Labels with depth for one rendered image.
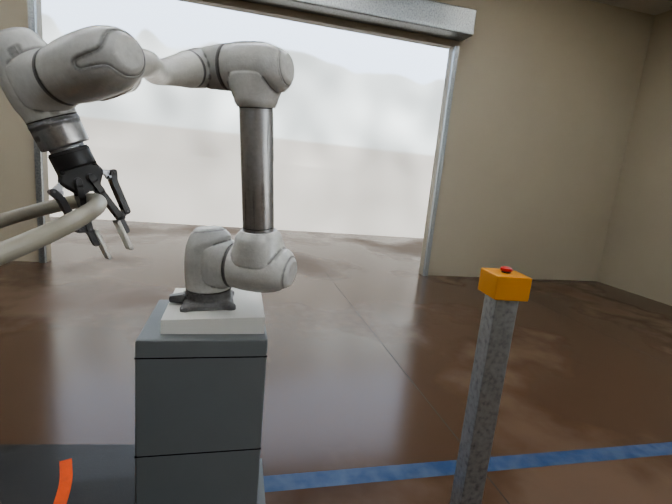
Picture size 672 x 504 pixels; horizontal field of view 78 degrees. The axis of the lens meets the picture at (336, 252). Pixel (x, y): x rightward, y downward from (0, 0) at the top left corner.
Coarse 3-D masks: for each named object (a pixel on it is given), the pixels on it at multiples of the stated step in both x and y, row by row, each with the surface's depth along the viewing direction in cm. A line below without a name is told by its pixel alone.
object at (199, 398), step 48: (144, 336) 128; (192, 336) 131; (240, 336) 134; (144, 384) 128; (192, 384) 131; (240, 384) 135; (144, 432) 131; (192, 432) 135; (240, 432) 139; (144, 480) 134; (192, 480) 138; (240, 480) 142
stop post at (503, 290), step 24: (480, 288) 140; (504, 288) 131; (528, 288) 132; (504, 312) 135; (480, 336) 142; (504, 336) 136; (480, 360) 141; (504, 360) 138; (480, 384) 140; (480, 408) 141; (480, 432) 143; (480, 456) 145; (456, 480) 152; (480, 480) 147
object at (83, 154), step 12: (60, 156) 79; (72, 156) 80; (84, 156) 81; (60, 168) 80; (72, 168) 80; (84, 168) 84; (96, 168) 85; (60, 180) 81; (72, 180) 82; (84, 180) 84
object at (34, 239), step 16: (32, 208) 92; (48, 208) 92; (80, 208) 70; (96, 208) 73; (0, 224) 91; (48, 224) 63; (64, 224) 65; (80, 224) 68; (16, 240) 59; (32, 240) 60; (48, 240) 62; (0, 256) 57; (16, 256) 59
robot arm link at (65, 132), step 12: (48, 120) 76; (60, 120) 77; (72, 120) 79; (36, 132) 77; (48, 132) 77; (60, 132) 77; (72, 132) 79; (84, 132) 82; (48, 144) 78; (60, 144) 78; (72, 144) 79
